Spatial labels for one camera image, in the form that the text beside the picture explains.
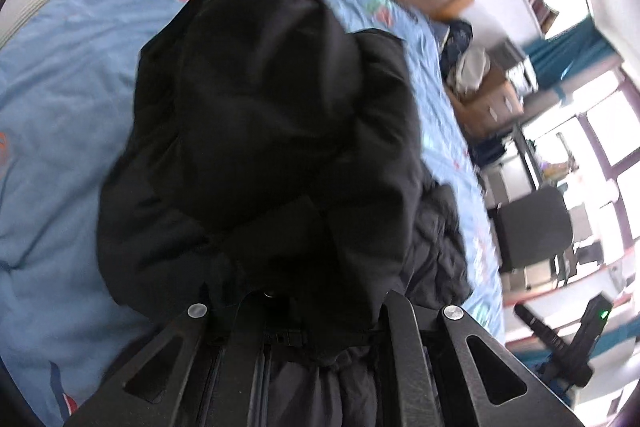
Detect black padded jacket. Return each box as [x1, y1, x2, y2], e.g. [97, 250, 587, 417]
[96, 0, 473, 427]

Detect teal curtain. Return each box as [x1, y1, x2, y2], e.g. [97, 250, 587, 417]
[524, 23, 628, 80]

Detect white crumpled cloth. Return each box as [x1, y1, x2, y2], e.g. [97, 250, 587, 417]
[446, 46, 492, 94]

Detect dark blue bag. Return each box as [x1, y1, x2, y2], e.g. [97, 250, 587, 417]
[441, 19, 474, 60]

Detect black office chair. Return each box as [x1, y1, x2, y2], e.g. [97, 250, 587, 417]
[491, 186, 574, 274]

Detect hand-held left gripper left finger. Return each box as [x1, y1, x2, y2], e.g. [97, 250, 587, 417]
[64, 293, 268, 427]

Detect light blue printed bed sheet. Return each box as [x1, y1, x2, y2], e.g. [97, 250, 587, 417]
[0, 0, 506, 427]

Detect window with dark frame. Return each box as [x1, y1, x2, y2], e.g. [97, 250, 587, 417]
[520, 69, 640, 265]

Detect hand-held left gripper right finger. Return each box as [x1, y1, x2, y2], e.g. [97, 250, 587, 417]
[382, 290, 587, 427]

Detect grey box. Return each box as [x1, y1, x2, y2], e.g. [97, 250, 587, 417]
[487, 41, 540, 94]

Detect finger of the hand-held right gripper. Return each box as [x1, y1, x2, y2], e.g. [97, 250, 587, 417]
[514, 303, 595, 389]

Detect wooden nightstand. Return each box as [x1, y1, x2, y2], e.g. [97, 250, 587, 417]
[451, 66, 526, 138]

